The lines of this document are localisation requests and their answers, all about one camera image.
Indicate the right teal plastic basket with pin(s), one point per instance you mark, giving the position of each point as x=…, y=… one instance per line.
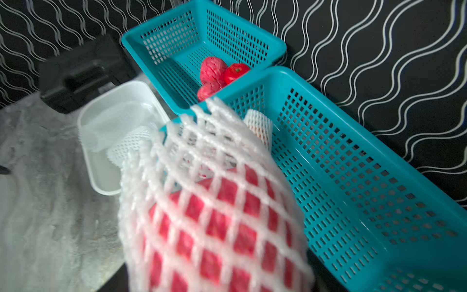
x=376, y=223

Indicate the teal plastic basket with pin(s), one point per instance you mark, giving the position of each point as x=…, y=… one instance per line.
x=171, y=47
x=376, y=223

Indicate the black plastic tool case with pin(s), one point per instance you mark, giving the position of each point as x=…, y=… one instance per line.
x=73, y=78

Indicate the white foam net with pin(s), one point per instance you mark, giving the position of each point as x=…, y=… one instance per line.
x=107, y=127
x=117, y=152

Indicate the white plastic tray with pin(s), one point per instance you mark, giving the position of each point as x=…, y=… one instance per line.
x=105, y=176

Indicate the left teal plastic basket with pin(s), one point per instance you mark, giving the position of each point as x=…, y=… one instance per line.
x=171, y=47

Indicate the netted apple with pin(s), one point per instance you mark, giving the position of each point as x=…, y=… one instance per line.
x=213, y=69
x=204, y=208
x=260, y=125

